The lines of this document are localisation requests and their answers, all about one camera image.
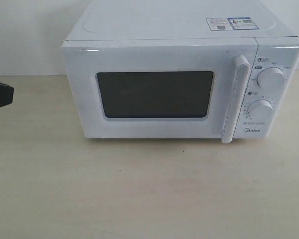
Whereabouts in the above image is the white label sticker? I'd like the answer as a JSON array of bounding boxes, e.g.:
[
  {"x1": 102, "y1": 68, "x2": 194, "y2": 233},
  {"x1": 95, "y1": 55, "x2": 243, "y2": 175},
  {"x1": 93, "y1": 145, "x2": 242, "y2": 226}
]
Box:
[{"x1": 206, "y1": 18, "x2": 234, "y2": 31}]

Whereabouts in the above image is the white lower timer knob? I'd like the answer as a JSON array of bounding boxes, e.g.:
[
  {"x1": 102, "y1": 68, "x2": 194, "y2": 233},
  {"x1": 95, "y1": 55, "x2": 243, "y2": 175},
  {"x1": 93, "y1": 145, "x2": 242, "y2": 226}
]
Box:
[{"x1": 247, "y1": 100, "x2": 274, "y2": 120}]

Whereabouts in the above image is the white microwave door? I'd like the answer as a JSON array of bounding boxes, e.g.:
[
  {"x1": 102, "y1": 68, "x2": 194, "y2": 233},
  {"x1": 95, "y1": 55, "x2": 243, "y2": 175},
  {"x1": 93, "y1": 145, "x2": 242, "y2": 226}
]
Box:
[{"x1": 61, "y1": 38, "x2": 258, "y2": 143}]

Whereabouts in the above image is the white upper power knob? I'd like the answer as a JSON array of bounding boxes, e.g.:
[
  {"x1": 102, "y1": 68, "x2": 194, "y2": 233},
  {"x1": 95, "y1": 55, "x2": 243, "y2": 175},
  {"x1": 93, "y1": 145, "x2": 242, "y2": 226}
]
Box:
[{"x1": 257, "y1": 67, "x2": 286, "y2": 91}]

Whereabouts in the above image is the blue label sticker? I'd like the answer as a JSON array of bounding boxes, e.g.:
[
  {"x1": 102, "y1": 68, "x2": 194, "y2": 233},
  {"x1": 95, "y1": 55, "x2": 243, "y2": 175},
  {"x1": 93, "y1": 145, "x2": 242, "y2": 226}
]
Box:
[{"x1": 228, "y1": 17, "x2": 259, "y2": 30}]

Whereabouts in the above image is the white Midea microwave oven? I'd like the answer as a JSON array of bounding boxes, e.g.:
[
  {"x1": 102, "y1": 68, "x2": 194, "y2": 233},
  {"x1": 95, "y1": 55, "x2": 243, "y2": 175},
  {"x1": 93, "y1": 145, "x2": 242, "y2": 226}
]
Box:
[{"x1": 63, "y1": 0, "x2": 299, "y2": 139}]

